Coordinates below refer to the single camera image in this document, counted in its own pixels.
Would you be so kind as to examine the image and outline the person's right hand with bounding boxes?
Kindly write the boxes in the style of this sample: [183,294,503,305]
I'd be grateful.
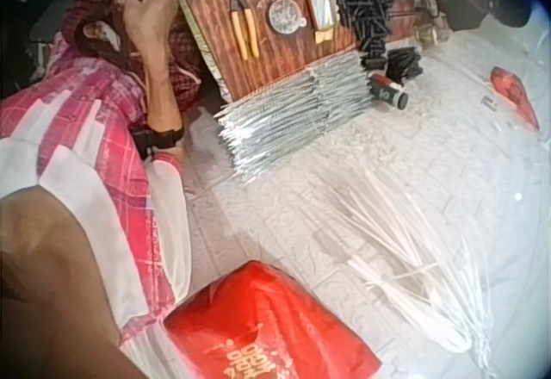
[112,0,179,56]

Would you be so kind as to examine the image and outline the dark brown strap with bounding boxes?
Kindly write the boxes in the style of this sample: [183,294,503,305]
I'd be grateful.
[73,6,133,70]

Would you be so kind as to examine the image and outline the black wrist band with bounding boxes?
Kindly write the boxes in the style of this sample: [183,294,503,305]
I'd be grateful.
[131,125,186,158]

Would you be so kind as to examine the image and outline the round metal tin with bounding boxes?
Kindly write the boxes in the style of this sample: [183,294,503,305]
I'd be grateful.
[265,0,308,36]

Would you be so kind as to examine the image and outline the brown wooden board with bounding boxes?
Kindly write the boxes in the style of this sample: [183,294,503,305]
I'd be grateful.
[165,0,361,103]

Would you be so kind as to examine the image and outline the stack of silver sticks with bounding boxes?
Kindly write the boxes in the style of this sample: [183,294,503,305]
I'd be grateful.
[214,50,376,183]

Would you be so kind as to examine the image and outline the pile of black tubes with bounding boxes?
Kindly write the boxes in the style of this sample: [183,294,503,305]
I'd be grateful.
[334,0,399,71]

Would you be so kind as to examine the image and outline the red and black can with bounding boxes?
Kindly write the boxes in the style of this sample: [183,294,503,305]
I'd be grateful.
[367,71,410,112]

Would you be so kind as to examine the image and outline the bundle of black tubes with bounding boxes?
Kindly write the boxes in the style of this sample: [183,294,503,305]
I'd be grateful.
[384,46,425,84]

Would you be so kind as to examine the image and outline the carved wooden furniture leg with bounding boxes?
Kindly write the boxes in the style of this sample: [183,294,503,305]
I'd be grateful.
[412,0,447,49]

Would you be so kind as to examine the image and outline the red plastic bag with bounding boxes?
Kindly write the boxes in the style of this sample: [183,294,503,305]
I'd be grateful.
[162,259,384,379]

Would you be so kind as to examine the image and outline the pile of white sticks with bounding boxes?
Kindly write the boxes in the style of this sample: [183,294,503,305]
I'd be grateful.
[325,167,494,376]

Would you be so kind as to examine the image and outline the red plastic object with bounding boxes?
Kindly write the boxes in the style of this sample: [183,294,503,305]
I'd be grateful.
[487,65,542,133]

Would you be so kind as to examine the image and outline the yellow handled pliers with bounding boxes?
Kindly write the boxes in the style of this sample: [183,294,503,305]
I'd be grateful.
[226,0,261,62]

